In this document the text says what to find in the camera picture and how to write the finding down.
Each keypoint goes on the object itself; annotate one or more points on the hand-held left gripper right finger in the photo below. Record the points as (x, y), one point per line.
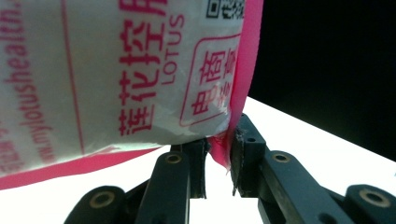
(280, 180)

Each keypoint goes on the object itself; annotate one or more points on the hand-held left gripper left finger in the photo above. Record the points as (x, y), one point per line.
(171, 186)

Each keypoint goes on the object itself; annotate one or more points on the pink and white plastic bag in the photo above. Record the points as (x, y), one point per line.
(109, 77)

